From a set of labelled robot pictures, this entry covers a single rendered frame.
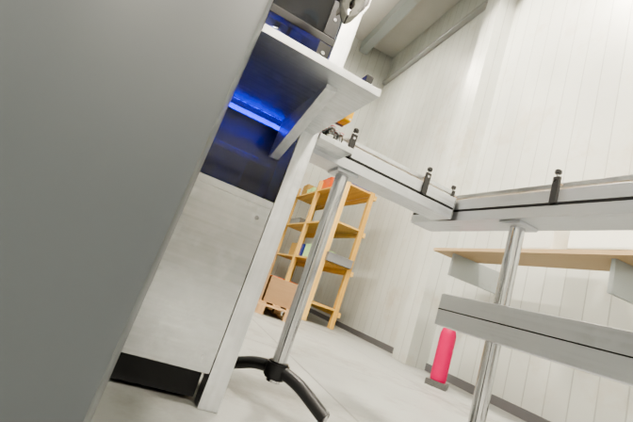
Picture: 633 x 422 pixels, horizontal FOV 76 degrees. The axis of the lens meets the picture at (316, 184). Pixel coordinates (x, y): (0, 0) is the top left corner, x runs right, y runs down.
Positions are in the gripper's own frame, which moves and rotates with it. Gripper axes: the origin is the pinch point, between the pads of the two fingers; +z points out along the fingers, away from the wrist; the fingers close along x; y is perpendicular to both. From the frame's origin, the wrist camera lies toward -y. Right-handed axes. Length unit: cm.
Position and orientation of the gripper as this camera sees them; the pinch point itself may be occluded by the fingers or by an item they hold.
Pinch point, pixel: (346, 18)
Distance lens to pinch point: 117.9
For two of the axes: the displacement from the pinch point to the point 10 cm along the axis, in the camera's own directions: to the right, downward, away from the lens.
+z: -3.2, 9.1, -2.5
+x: -8.6, -3.9, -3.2
